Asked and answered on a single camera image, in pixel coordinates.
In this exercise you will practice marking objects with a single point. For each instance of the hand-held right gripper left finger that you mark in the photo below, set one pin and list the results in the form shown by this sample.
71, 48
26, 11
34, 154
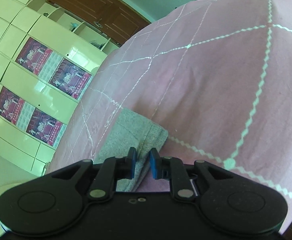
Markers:
133, 163

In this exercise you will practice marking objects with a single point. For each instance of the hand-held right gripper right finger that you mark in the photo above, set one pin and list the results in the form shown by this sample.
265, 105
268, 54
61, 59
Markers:
154, 165

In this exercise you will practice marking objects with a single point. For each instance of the grey pants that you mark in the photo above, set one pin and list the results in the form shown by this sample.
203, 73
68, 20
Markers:
133, 130

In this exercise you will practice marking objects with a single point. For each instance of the red calendar poster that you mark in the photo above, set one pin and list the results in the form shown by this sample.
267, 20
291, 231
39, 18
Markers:
69, 78
44, 128
33, 56
8, 105

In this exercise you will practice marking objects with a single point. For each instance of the pink checked bed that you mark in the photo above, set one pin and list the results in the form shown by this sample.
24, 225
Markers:
211, 80

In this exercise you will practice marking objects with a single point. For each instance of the cream glossy wardrobe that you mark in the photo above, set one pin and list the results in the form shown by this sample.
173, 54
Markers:
39, 91

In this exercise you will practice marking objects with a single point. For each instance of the teal bottle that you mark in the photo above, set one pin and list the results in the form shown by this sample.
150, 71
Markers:
73, 25

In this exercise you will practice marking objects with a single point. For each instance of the cream corner shelf unit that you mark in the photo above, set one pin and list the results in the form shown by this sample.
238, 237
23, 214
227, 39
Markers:
63, 17

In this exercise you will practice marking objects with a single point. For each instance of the brown wooden door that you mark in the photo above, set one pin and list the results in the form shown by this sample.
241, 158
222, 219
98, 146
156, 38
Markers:
98, 5

